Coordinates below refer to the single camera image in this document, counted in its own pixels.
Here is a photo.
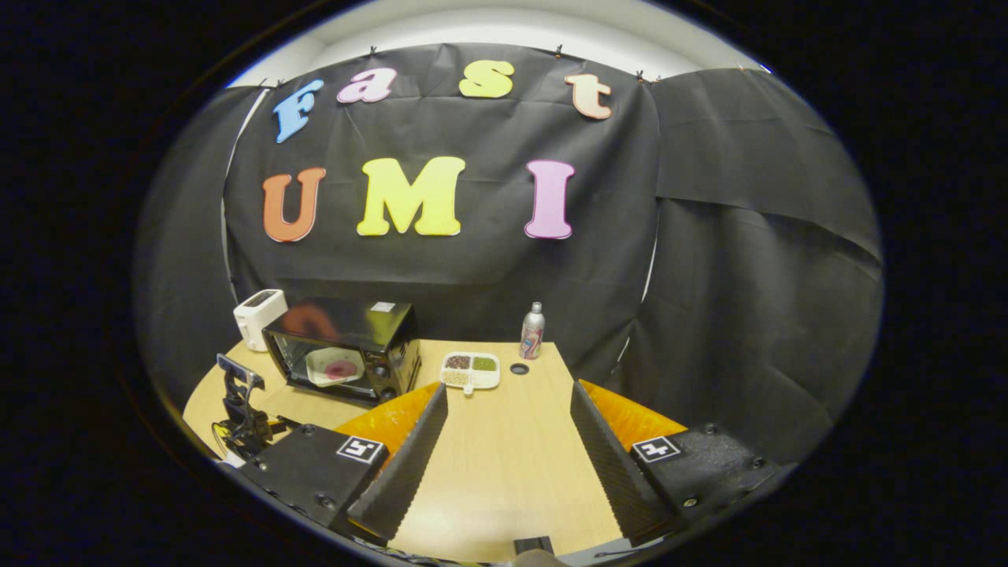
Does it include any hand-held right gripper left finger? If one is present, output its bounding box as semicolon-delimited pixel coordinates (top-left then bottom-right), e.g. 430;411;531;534
236;384;448;546

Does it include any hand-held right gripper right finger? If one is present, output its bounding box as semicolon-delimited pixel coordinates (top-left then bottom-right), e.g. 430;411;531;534
569;380;788;546

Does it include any silver spray bottle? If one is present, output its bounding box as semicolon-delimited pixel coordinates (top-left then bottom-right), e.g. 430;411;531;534
520;302;546;361

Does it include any white toaster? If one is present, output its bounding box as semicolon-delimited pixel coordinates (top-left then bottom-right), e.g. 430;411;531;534
233;289;289;352

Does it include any black backdrop cloth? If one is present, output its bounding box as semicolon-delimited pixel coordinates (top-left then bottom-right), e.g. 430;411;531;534
134;43;884;467

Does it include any black electric oven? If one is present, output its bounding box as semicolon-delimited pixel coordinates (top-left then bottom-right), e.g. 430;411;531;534
262;299;422;406

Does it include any white divided snack dish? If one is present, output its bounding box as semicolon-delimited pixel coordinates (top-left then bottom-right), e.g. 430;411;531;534
439;351;502;395

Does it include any white rectangular plate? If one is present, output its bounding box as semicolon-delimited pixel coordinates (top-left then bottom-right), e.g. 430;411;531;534
306;347;367;387

